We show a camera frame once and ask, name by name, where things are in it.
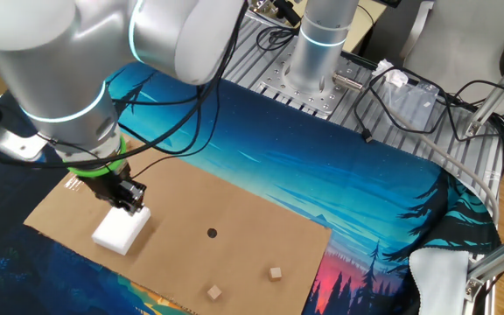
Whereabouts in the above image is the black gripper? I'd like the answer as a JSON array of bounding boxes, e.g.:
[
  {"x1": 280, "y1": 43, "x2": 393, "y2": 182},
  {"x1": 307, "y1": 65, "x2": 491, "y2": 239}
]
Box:
[{"x1": 83, "y1": 164, "x2": 148, "y2": 217}]

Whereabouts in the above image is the aluminium frame post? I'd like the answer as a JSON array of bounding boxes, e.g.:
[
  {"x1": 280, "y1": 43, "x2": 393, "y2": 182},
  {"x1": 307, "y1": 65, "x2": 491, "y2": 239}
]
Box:
[
  {"x1": 465, "y1": 225, "x2": 504, "y2": 303},
  {"x1": 465, "y1": 41, "x2": 504, "y2": 139}
]

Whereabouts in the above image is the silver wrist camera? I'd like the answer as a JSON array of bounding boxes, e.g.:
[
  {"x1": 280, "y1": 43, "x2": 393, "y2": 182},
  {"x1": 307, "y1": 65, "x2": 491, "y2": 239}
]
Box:
[{"x1": 0, "y1": 123, "x2": 48, "y2": 162}]

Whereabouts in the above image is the grey chair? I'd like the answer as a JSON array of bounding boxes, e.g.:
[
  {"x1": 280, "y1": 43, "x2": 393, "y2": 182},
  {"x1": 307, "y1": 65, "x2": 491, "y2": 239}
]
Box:
[{"x1": 362, "y1": 0, "x2": 504, "y2": 117}]

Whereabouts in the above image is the silver cable connector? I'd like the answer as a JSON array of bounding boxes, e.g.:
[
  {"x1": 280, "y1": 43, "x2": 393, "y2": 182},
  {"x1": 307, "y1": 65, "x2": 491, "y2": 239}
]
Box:
[{"x1": 332, "y1": 72, "x2": 366, "y2": 93}]

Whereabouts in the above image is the thick grey cable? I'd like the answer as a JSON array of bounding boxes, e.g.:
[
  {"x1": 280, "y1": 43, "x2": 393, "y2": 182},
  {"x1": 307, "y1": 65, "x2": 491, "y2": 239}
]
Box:
[{"x1": 391, "y1": 112, "x2": 501, "y2": 225}]

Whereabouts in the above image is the coiled black cable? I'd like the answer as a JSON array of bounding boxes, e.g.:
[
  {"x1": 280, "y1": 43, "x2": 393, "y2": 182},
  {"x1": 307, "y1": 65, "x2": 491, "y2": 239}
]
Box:
[{"x1": 255, "y1": 24, "x2": 298, "y2": 52}]

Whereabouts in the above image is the white rectangular sponge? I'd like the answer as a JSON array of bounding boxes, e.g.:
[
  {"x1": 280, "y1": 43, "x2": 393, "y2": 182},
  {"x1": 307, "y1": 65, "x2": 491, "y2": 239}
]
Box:
[{"x1": 90, "y1": 205, "x2": 152, "y2": 256}]

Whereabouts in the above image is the crumpled white paper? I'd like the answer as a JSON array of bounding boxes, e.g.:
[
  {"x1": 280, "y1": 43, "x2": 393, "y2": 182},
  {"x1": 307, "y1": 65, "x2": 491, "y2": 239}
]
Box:
[{"x1": 372, "y1": 59, "x2": 410, "y2": 88}]

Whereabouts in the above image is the black usb cable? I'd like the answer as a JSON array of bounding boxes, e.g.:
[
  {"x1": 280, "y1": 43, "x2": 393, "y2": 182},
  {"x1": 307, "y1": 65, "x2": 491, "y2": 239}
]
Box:
[{"x1": 353, "y1": 65, "x2": 504, "y2": 185}]

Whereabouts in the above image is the clear plastic bag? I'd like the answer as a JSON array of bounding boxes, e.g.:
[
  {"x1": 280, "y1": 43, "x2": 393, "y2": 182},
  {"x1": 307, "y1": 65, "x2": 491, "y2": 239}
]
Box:
[{"x1": 378, "y1": 80, "x2": 441, "y2": 132}]

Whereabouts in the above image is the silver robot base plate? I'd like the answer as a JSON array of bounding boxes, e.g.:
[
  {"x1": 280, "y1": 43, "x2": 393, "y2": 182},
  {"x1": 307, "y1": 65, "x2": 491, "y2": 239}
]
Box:
[{"x1": 251, "y1": 46, "x2": 369, "y2": 120}]

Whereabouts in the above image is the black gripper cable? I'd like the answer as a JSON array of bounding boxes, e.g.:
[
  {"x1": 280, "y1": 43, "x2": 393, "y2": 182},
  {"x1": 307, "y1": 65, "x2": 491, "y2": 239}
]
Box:
[{"x1": 115, "y1": 0, "x2": 253, "y2": 179}]

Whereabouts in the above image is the brown cardboard sheet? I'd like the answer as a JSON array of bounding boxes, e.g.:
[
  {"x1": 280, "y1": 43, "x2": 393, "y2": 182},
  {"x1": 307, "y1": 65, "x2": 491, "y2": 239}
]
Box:
[{"x1": 23, "y1": 135, "x2": 333, "y2": 315}]

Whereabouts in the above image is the printed landscape cloth mat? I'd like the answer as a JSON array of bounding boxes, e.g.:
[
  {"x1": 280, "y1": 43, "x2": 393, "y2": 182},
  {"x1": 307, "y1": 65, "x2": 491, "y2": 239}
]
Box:
[{"x1": 0, "y1": 60, "x2": 502, "y2": 315}]

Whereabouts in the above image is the green flange ring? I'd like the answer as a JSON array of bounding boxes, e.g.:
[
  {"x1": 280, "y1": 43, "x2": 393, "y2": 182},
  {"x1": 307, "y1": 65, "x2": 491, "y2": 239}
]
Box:
[{"x1": 66, "y1": 135, "x2": 129, "y2": 179}]

